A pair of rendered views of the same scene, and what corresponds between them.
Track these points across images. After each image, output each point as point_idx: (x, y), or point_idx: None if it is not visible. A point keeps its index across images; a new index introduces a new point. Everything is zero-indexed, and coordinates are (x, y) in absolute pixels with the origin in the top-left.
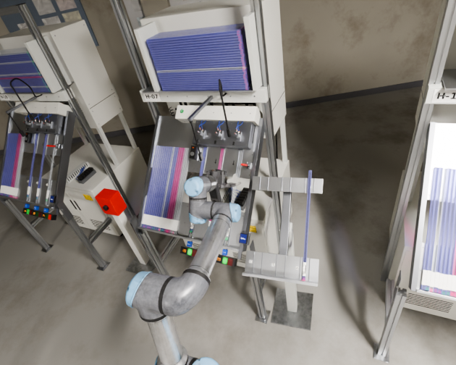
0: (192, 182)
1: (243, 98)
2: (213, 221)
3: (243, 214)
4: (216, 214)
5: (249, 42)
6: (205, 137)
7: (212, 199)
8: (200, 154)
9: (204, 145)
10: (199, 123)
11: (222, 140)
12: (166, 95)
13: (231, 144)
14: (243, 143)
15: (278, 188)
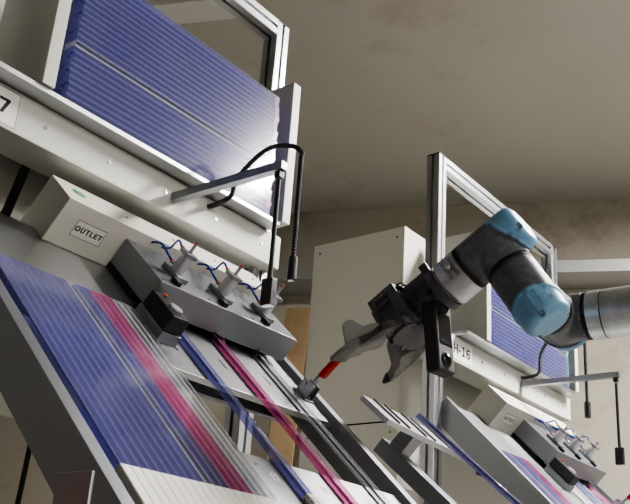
0: (518, 215)
1: (240, 237)
2: (614, 287)
3: (394, 498)
4: (587, 291)
5: (294, 126)
6: (188, 285)
7: (442, 350)
8: (277, 280)
9: (181, 307)
10: (142, 248)
11: (233, 306)
12: (41, 123)
13: (260, 322)
14: (282, 331)
15: (417, 431)
